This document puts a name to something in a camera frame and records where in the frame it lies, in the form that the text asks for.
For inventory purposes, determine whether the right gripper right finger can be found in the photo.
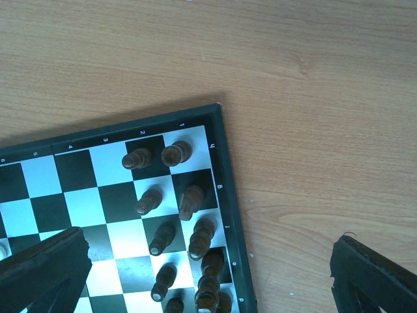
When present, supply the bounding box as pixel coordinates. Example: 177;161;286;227
330;235;416;312

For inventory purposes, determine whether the dark rook far corner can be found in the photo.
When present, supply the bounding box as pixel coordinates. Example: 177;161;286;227
161;141;192;167

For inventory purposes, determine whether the black white chessboard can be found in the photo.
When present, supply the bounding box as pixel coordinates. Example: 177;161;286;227
1;104;257;312

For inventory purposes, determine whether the dark knight far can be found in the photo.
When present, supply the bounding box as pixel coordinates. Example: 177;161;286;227
179;185;205;221

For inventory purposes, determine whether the dark king piece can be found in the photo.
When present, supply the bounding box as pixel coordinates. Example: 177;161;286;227
194;250;224;312

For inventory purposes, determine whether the dark bishop far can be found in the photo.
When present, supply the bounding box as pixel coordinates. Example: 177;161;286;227
188;218;216;261

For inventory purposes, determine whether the dark pawn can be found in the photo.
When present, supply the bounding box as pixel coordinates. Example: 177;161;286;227
135;186;163;216
164;297;184;313
151;263;177;302
122;148;152;170
149;222;176;256

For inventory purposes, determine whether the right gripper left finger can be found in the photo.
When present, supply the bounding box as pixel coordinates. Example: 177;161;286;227
1;227;92;312

